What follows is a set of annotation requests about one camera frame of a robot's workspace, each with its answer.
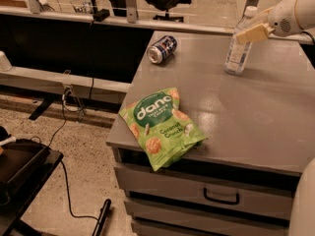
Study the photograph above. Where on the green rice chip bag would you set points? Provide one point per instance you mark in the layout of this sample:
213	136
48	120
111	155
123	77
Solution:
160	128

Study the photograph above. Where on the black drawer handle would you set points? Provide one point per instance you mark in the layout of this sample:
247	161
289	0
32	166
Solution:
229	200

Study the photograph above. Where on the black table leg bar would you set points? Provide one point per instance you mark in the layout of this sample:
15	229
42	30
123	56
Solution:
104	211

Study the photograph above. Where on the grey drawer cabinet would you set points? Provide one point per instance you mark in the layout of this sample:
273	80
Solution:
260	135

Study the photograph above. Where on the black box on ledge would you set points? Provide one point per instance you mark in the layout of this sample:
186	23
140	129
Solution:
100	15

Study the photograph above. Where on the clear plastic water bottle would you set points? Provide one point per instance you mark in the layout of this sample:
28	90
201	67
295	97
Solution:
237	52

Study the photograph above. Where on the black side table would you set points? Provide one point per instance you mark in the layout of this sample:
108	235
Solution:
24	168

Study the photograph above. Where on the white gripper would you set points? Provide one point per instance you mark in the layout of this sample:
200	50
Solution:
283	20

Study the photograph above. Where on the blue soda can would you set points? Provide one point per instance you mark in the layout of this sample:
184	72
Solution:
161	49

